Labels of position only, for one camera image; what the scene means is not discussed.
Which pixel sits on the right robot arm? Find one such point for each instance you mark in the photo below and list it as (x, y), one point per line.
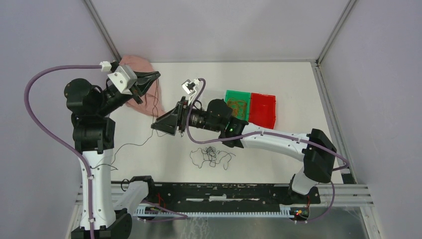
(314, 150)

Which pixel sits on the green plastic bin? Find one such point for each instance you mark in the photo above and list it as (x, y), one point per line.
(239, 102)

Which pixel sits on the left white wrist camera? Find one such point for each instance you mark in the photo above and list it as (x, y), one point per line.
(122, 76)

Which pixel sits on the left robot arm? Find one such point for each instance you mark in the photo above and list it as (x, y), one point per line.
(93, 137)

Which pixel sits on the red plastic bin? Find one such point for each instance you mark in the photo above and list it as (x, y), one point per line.
(262, 110)

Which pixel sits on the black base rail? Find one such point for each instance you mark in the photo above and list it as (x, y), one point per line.
(209, 206)

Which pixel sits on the white slotted cable duct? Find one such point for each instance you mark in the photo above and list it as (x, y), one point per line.
(145, 211)

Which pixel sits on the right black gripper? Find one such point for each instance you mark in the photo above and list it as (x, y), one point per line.
(177, 117)

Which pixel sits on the aluminium frame rail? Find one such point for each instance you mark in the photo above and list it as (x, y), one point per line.
(339, 195)

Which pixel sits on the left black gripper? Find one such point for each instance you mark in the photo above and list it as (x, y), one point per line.
(144, 80)

